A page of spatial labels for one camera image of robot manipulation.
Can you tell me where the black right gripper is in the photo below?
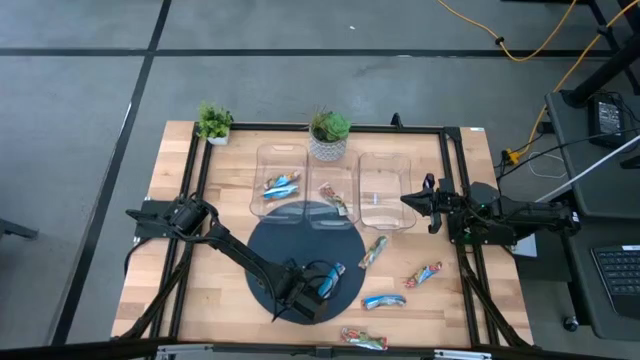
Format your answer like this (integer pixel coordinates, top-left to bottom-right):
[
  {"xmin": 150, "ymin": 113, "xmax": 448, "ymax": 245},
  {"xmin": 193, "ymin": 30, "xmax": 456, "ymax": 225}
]
[{"xmin": 399, "ymin": 172, "xmax": 469, "ymax": 235}]

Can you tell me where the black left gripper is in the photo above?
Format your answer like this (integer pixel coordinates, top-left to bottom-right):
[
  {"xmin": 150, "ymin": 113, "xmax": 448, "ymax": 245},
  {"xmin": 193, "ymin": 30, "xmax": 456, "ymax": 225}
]
[{"xmin": 275, "ymin": 264, "xmax": 337, "ymax": 324}]

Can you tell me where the blue granola bar wrapper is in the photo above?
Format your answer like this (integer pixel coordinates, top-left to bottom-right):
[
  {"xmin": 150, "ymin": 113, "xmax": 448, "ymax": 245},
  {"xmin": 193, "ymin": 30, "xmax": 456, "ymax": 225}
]
[
  {"xmin": 360, "ymin": 293, "xmax": 407, "ymax": 311},
  {"xmin": 318, "ymin": 262, "xmax": 347, "ymax": 300},
  {"xmin": 263, "ymin": 170, "xmax": 303, "ymax": 190},
  {"xmin": 261, "ymin": 184, "xmax": 300, "ymax": 201}
]

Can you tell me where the red granola bar wrapper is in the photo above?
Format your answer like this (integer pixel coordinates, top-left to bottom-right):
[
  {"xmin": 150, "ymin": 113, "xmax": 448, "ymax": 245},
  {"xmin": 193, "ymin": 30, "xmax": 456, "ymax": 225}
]
[
  {"xmin": 403, "ymin": 260, "xmax": 444, "ymax": 289},
  {"xmin": 340, "ymin": 327, "xmax": 389, "ymax": 352}
]

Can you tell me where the green granola bar wrapper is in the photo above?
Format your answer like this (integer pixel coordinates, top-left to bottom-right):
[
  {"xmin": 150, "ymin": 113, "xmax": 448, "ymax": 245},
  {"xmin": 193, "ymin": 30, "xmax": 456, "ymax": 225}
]
[
  {"xmin": 318, "ymin": 181, "xmax": 350, "ymax": 217},
  {"xmin": 357, "ymin": 234, "xmax": 390, "ymax": 270}
]

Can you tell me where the clear plastic bin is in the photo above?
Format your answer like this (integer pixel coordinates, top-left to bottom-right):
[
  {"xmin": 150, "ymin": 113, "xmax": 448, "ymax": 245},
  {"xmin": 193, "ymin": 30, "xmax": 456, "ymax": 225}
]
[
  {"xmin": 248, "ymin": 142, "xmax": 310, "ymax": 225},
  {"xmin": 358, "ymin": 151, "xmax": 418, "ymax": 232},
  {"xmin": 304, "ymin": 147, "xmax": 362, "ymax": 230}
]

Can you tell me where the round dark woven placemat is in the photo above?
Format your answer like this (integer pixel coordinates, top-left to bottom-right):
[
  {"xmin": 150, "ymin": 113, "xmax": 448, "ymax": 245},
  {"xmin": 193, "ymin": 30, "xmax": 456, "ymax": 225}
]
[{"xmin": 244, "ymin": 199, "xmax": 368, "ymax": 325}]

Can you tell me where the white paper sheet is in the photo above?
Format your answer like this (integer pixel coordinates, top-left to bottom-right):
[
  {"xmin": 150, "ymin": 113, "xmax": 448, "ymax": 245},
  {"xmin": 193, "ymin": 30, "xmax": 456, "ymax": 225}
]
[{"xmin": 509, "ymin": 233, "xmax": 539, "ymax": 259}]

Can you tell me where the succulent in patterned pot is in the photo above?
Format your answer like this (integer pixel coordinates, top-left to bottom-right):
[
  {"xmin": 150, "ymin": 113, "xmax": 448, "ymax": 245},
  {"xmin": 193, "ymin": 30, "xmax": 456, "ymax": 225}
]
[{"xmin": 305, "ymin": 107, "xmax": 352, "ymax": 163}]

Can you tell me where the dark grey side desk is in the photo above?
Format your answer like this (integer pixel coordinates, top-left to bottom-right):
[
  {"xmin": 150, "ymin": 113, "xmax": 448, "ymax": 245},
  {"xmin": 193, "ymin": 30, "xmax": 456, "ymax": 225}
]
[{"xmin": 543, "ymin": 88, "xmax": 640, "ymax": 342}]

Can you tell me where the white rod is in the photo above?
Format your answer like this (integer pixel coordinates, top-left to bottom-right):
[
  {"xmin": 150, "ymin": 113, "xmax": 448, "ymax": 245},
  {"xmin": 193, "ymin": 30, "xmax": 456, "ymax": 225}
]
[{"xmin": 534, "ymin": 147, "xmax": 640, "ymax": 204}]

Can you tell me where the leafy plant in white pot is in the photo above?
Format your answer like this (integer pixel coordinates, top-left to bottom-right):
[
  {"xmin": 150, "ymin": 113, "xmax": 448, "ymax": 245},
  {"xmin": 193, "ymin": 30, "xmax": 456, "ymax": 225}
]
[{"xmin": 196, "ymin": 101, "xmax": 235, "ymax": 147}]

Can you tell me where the black power adapter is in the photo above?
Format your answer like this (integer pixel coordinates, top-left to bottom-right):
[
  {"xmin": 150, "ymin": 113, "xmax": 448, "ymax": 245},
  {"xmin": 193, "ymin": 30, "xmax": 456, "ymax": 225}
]
[{"xmin": 587, "ymin": 93, "xmax": 626, "ymax": 149}]

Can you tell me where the black keyboard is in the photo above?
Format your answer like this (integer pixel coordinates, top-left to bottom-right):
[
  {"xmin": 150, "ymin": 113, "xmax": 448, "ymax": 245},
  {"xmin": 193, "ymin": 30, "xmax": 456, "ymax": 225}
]
[{"xmin": 590, "ymin": 244, "xmax": 640, "ymax": 320}]

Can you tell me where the black desk leg beam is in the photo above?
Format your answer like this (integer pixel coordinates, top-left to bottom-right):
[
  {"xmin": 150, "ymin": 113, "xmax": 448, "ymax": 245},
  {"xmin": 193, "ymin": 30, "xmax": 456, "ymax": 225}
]
[{"xmin": 563, "ymin": 0, "xmax": 640, "ymax": 109}]

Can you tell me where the black crossbeam with metal brackets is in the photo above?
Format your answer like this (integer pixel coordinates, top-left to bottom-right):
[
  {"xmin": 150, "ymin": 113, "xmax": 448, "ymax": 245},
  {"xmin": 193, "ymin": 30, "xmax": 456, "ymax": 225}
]
[{"xmin": 0, "ymin": 337, "xmax": 640, "ymax": 360}]

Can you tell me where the grey furniture leg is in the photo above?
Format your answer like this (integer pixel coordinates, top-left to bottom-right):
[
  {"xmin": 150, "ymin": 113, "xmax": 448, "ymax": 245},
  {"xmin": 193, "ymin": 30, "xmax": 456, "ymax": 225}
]
[{"xmin": 0, "ymin": 217, "xmax": 40, "ymax": 242}]

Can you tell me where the white cable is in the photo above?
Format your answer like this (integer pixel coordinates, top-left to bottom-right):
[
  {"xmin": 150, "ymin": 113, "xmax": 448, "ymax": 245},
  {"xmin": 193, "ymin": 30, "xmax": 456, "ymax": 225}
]
[{"xmin": 527, "ymin": 149, "xmax": 569, "ymax": 180}]

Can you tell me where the black cable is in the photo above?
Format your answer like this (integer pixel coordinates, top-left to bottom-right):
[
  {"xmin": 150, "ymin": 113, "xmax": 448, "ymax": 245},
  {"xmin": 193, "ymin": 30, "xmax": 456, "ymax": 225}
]
[{"xmin": 494, "ymin": 127, "xmax": 640, "ymax": 181}]

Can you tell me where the yellow extension cable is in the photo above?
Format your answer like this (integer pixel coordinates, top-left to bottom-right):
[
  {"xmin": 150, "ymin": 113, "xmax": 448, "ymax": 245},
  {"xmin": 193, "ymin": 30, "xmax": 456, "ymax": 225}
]
[
  {"xmin": 503, "ymin": 0, "xmax": 640, "ymax": 166},
  {"xmin": 437, "ymin": 0, "xmax": 579, "ymax": 64}
]

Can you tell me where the black aluminium table frame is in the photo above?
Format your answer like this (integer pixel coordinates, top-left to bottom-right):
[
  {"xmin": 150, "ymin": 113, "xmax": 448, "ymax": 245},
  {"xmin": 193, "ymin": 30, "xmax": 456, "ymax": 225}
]
[{"xmin": 117, "ymin": 112, "xmax": 534, "ymax": 351}]

